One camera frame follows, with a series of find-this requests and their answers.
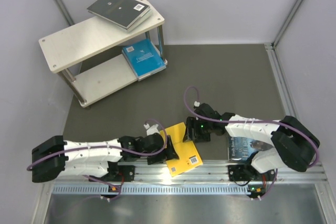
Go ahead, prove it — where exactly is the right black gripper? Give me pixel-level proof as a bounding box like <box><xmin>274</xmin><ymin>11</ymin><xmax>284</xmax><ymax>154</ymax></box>
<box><xmin>184</xmin><ymin>117</ymin><xmax>214</xmax><ymax>143</ymax></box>

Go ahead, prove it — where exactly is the yellow book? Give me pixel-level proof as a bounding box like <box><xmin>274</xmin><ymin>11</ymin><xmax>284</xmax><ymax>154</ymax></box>
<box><xmin>165</xmin><ymin>122</ymin><xmax>203</xmax><ymax>177</ymax></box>

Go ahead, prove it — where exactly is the dark blue castle book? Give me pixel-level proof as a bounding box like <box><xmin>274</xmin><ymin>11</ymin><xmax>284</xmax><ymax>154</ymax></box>
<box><xmin>228</xmin><ymin>137</ymin><xmax>273</xmax><ymax>161</ymax></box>

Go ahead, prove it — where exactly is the light blue cat book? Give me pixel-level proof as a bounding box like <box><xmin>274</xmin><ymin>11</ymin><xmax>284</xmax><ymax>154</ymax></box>
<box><xmin>137</xmin><ymin>61</ymin><xmax>167</xmax><ymax>81</ymax></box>

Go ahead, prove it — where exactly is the blue paperback book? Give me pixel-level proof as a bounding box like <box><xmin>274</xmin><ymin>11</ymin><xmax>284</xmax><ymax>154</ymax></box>
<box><xmin>122</xmin><ymin>39</ymin><xmax>166</xmax><ymax>80</ymax></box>

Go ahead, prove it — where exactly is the black shiny book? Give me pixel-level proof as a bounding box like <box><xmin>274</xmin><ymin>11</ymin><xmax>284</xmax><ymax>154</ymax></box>
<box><xmin>87</xmin><ymin>0</ymin><xmax>152</xmax><ymax>31</ymax></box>

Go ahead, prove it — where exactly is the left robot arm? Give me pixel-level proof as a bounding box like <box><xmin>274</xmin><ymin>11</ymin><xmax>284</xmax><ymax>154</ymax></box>
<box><xmin>28</xmin><ymin>133</ymin><xmax>179</xmax><ymax>183</ymax></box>

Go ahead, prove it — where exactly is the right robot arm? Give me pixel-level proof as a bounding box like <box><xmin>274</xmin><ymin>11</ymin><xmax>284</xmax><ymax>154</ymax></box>
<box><xmin>185</xmin><ymin>102</ymin><xmax>320</xmax><ymax>180</ymax></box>

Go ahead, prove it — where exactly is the white two-tier shelf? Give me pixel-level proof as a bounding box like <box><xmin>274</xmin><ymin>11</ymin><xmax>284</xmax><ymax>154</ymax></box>
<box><xmin>39</xmin><ymin>7</ymin><xmax>165</xmax><ymax>108</ymax></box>

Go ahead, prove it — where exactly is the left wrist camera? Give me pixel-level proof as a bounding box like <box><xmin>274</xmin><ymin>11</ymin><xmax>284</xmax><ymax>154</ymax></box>
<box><xmin>144</xmin><ymin>123</ymin><xmax>160</xmax><ymax>136</ymax></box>

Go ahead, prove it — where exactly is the slotted cable duct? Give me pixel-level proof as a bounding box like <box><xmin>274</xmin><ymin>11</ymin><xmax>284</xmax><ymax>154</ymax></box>
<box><xmin>52</xmin><ymin>183</ymin><xmax>251</xmax><ymax>195</ymax></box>

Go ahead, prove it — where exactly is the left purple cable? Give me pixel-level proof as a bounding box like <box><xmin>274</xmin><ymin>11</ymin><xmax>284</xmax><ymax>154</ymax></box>
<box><xmin>26</xmin><ymin>119</ymin><xmax>169</xmax><ymax>201</ymax></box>

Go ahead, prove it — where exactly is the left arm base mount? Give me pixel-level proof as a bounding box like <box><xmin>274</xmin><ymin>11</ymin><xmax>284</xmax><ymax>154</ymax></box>
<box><xmin>104</xmin><ymin>165</ymin><xmax>135</xmax><ymax>182</ymax></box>

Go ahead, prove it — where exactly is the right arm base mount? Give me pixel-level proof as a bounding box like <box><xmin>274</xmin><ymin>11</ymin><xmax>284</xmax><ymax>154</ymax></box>
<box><xmin>227</xmin><ymin>163</ymin><xmax>276</xmax><ymax>185</ymax></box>

